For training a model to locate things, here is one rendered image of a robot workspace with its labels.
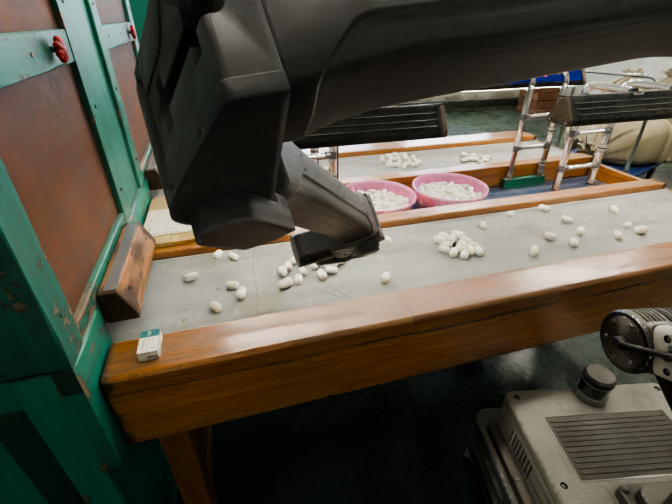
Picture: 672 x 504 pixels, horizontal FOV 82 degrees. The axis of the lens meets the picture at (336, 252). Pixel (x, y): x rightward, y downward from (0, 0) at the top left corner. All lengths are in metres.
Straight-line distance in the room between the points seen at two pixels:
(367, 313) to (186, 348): 0.36
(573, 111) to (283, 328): 0.92
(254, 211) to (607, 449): 1.02
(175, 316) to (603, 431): 1.00
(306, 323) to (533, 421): 0.60
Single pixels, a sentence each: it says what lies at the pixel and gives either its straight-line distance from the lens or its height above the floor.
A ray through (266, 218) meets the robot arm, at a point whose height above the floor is 1.20.
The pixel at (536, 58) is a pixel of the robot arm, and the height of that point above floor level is 1.27.
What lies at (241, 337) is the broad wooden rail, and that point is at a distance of 0.78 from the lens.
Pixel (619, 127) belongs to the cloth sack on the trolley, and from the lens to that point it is 4.04.
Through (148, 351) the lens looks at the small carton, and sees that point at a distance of 0.78.
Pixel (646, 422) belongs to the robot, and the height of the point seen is 0.48.
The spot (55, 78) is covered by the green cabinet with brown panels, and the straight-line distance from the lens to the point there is 0.92.
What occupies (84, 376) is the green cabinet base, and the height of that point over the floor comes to 0.81.
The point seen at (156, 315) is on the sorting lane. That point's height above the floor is 0.74.
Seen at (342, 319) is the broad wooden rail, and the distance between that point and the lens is 0.79.
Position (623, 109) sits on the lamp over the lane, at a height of 1.07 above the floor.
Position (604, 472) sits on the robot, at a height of 0.48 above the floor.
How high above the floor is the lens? 1.29
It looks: 32 degrees down
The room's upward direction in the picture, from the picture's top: straight up
